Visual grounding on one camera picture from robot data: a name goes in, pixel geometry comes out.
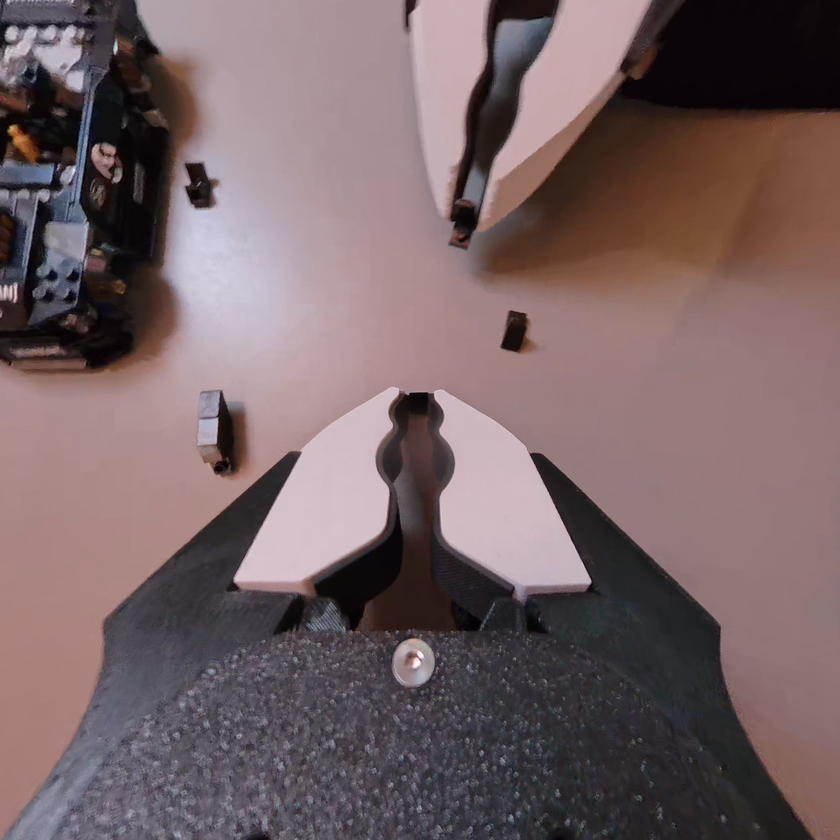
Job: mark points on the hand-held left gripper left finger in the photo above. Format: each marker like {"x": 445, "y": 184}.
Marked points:
{"x": 322, "y": 512}

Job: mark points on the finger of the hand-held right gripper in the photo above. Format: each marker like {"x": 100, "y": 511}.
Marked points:
{"x": 446, "y": 79}
{"x": 578, "y": 79}

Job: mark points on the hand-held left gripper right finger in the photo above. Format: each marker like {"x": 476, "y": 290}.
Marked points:
{"x": 505, "y": 512}

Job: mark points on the long black lego piece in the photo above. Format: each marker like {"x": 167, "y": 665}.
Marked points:
{"x": 214, "y": 431}

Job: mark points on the black lego car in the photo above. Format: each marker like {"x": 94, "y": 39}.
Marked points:
{"x": 66, "y": 197}

